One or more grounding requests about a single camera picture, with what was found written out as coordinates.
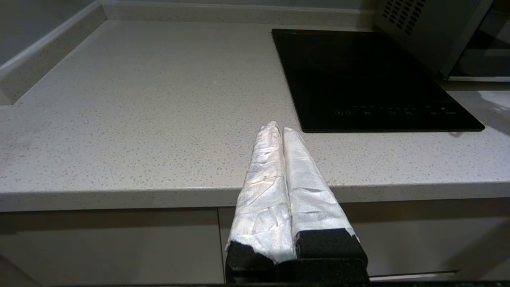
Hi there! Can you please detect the left gripper white taped left finger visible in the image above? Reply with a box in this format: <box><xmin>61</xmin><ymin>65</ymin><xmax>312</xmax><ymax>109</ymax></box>
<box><xmin>225</xmin><ymin>121</ymin><xmax>297</xmax><ymax>281</ymax></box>

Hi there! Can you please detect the left gripper white taped right finger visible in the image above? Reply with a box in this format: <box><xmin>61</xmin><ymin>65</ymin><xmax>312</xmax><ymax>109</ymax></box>
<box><xmin>282</xmin><ymin>127</ymin><xmax>369</xmax><ymax>281</ymax></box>

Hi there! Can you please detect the silver microwave oven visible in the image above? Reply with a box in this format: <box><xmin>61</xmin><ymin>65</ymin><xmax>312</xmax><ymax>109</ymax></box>
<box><xmin>375</xmin><ymin>0</ymin><xmax>494</xmax><ymax>78</ymax></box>

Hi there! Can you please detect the black induction cooktop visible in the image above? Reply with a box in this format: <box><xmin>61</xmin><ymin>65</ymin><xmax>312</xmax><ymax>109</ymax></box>
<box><xmin>272</xmin><ymin>28</ymin><xmax>486</xmax><ymax>133</ymax></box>

